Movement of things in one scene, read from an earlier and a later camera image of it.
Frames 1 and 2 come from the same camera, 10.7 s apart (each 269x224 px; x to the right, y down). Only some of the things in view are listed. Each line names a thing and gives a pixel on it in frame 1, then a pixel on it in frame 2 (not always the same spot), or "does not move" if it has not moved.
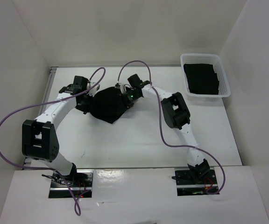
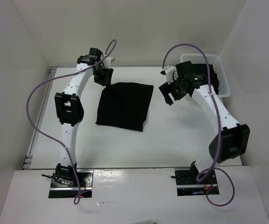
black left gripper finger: (84, 103) → (109, 77)
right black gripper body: (129, 98) → (177, 87)
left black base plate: (83, 183) does not move
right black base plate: (187, 185) does not move
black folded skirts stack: (201, 79) does not move
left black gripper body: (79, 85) → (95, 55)
